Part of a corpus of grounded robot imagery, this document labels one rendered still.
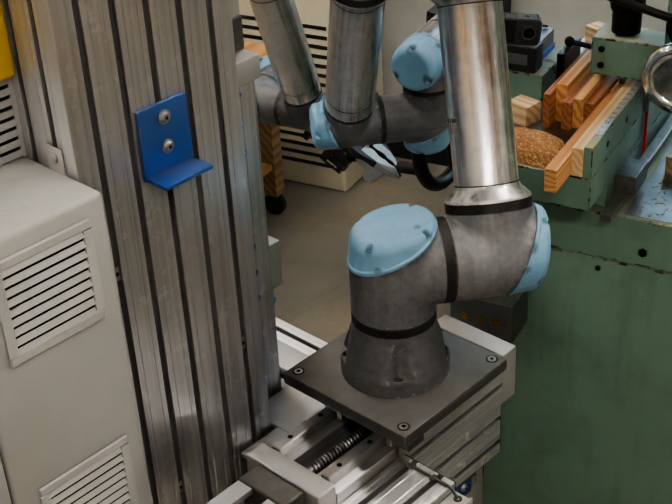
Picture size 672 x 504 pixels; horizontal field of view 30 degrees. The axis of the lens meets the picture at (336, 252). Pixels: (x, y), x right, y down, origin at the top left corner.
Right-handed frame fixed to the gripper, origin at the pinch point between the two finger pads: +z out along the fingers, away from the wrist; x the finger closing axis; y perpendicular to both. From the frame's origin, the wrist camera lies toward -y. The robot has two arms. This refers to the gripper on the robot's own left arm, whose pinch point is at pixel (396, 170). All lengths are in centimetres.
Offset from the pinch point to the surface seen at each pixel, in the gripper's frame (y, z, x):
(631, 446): 8, 68, 10
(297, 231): 95, -29, -81
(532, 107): -32.8, 15.0, 6.7
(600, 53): -43.8, 18.0, -3.4
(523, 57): -35.7, 7.7, -0.3
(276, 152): 81, -48, -86
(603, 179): -34.7, 32.5, 14.5
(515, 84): -30.3, 9.3, -0.8
